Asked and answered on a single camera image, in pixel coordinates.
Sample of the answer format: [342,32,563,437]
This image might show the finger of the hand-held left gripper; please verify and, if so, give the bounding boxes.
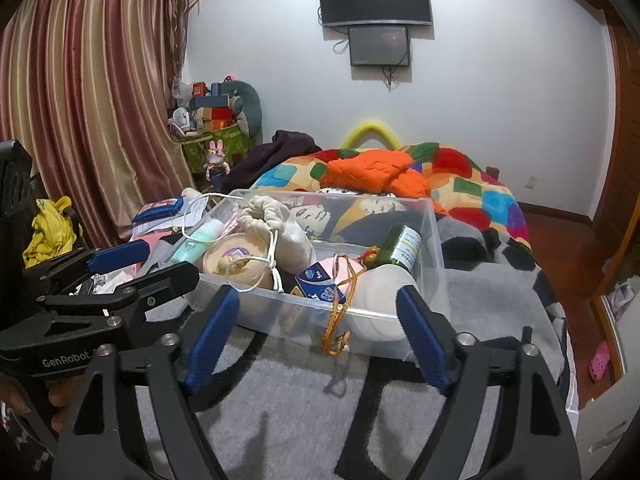
[22,239,152,286]
[36,261,202,318]

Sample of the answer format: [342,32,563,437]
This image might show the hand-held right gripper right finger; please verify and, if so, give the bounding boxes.
[395,284,584,480]

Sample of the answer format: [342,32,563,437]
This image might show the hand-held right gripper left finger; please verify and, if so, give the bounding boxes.
[52,286,241,480]

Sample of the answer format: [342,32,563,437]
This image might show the mint lotion bottle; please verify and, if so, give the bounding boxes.
[169,218,226,266]

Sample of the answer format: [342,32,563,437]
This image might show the large cream plastic jar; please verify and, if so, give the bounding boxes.
[202,232,276,292]

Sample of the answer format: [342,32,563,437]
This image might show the white round jar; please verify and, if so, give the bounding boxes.
[345,265,426,357]

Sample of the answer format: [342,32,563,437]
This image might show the clear plastic storage box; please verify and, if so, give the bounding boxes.
[182,187,451,364]

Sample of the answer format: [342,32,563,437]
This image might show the pink rope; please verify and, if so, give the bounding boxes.
[212,205,246,239]

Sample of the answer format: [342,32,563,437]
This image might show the orange cord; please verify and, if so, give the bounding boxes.
[320,247,381,357]

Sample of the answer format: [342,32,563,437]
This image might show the green glass bottle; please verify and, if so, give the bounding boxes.
[375,224,425,274]

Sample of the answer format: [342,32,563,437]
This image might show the blue tissue packet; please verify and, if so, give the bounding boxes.
[294,262,349,306]

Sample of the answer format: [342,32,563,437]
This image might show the pink round case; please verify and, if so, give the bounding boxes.
[315,255,368,297]

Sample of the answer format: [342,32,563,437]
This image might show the white drawstring pouch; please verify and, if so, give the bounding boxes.
[225,195,317,297]

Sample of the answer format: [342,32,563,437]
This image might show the person's left hand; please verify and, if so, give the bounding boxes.
[49,377,91,434]

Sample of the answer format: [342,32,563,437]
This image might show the blue zip pouch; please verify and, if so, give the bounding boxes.
[131,198,187,224]

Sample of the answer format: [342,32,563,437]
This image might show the yellow cloth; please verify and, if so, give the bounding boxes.
[22,196,85,269]

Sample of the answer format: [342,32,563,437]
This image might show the pile of papers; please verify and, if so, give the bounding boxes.
[132,194,221,242]

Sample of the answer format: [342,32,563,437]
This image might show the person's patterned clothing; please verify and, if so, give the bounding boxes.
[0,400,56,467]

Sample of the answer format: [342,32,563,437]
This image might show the pink bunny doll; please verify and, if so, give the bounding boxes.
[204,140,232,189]

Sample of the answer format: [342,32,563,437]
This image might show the green printed storage box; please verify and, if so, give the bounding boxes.
[180,125,251,177]

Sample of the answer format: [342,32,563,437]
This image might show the striped pink curtain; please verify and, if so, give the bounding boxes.
[0,0,201,252]

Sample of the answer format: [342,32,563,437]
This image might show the colourful patchwork blanket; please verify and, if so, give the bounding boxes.
[250,142,531,261]

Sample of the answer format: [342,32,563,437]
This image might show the dark purple cloth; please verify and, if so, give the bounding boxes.
[220,130,323,194]

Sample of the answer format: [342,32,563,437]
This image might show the stack of colourful boxes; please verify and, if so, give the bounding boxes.
[187,81,241,136]

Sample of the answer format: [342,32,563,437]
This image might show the pink clog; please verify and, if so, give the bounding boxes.
[587,341,612,384]

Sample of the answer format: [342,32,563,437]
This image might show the orange quilted jacket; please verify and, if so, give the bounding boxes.
[320,149,432,199]

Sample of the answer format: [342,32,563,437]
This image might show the grey neck pillow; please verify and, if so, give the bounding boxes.
[220,79,264,139]

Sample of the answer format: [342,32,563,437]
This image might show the yellow foam arch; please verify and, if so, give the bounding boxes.
[342,120,401,151]

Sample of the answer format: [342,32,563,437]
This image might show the wooden door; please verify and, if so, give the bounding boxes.
[595,25,640,242]

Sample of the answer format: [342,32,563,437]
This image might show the television cable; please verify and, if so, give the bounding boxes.
[316,5,351,57]

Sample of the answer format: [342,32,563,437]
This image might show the small wall monitor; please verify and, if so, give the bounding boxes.
[348,25,412,67]

